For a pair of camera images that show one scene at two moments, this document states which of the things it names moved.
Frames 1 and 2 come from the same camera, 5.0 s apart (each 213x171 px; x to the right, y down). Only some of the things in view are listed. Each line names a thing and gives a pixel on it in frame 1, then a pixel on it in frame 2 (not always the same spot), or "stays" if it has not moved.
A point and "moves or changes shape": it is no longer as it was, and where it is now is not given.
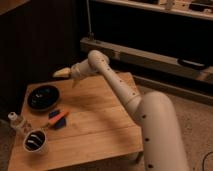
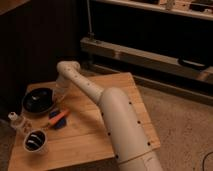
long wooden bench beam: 143,59 stays
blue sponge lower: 60,124 stays
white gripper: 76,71 to 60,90
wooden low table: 82,126 stays
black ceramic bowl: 43,98 moves or changes shape
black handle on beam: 193,64 stays
